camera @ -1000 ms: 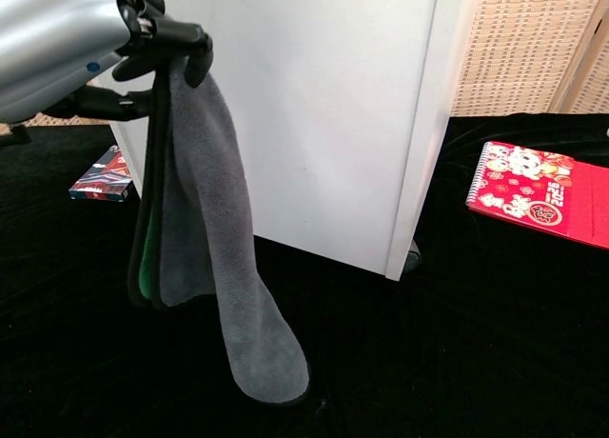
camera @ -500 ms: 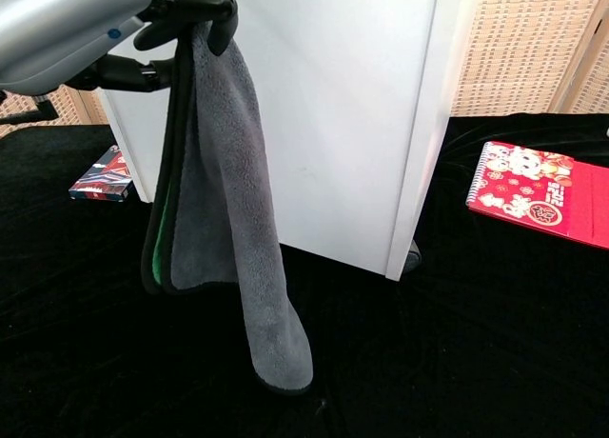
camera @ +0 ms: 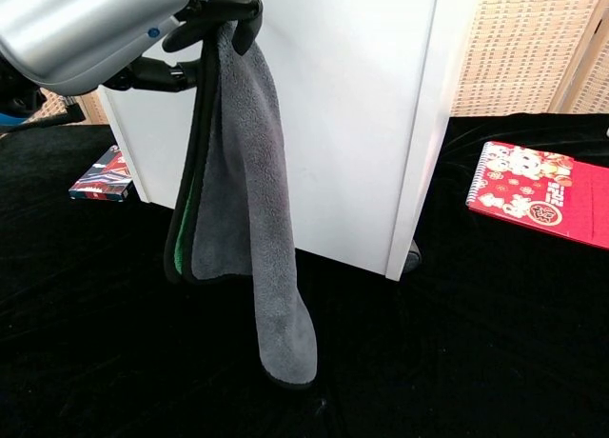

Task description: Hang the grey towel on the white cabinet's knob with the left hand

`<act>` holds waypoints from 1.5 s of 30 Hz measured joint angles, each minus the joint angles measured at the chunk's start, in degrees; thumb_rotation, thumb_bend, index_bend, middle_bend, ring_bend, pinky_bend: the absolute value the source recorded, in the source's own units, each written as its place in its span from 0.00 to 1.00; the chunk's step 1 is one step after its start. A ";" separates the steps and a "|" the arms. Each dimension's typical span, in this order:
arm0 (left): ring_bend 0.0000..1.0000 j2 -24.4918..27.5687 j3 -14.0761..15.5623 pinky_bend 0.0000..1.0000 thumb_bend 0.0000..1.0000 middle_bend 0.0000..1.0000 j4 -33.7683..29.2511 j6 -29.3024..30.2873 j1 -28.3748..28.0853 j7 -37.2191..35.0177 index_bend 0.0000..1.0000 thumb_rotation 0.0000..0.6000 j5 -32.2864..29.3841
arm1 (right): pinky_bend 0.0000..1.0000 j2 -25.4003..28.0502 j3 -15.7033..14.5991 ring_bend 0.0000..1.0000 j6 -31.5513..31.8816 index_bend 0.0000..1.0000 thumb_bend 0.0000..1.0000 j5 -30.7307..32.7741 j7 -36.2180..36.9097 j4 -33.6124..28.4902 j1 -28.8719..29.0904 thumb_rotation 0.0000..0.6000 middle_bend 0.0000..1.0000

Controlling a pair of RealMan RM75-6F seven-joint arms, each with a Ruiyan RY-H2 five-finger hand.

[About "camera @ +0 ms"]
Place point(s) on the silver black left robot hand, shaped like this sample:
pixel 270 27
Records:
pixel 85 28

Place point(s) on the grey microfibre cloth green trim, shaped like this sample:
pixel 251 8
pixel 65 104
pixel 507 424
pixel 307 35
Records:
pixel 257 171

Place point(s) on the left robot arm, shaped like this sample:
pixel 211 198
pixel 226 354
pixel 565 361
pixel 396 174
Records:
pixel 16 95

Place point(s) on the large white cabinet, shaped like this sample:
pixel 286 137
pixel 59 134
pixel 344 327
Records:
pixel 352 124

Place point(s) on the woven rattan folding screen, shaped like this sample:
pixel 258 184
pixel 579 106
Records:
pixel 523 43
pixel 92 108

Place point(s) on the small patterned card box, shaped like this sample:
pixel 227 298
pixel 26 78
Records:
pixel 102 181

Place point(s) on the black velvet tablecloth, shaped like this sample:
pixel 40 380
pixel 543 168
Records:
pixel 95 338

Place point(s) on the red spiral desk calendar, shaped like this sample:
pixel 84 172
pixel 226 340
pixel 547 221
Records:
pixel 533 195

